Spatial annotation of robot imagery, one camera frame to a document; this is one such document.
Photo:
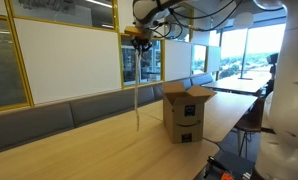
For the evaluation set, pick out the yellow window frame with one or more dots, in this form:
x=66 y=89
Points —
x=115 y=16

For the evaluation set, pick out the blue-grey bench seat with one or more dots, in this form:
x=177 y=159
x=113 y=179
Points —
x=199 y=80

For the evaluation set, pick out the black camera on tripod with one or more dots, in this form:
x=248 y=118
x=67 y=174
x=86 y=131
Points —
x=272 y=59

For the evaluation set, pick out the large white wall panel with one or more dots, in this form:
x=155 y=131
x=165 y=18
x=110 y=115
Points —
x=65 y=60

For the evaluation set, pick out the cardboard shipping box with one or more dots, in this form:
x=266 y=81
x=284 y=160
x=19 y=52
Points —
x=185 y=115

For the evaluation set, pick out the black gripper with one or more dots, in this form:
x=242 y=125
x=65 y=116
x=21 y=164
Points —
x=142 y=40

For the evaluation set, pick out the grey bench back cushion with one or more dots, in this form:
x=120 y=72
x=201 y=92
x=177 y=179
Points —
x=29 y=128
x=112 y=103

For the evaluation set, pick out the brown chair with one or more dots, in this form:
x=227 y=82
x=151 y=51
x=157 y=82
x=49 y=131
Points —
x=252 y=121

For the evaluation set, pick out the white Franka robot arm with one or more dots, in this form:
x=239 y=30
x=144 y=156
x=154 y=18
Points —
x=289 y=100

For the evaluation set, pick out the small white wall panel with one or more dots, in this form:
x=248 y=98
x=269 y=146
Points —
x=125 y=13

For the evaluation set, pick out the tan wrist camera mount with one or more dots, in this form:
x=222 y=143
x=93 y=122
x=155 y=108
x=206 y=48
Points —
x=135 y=31

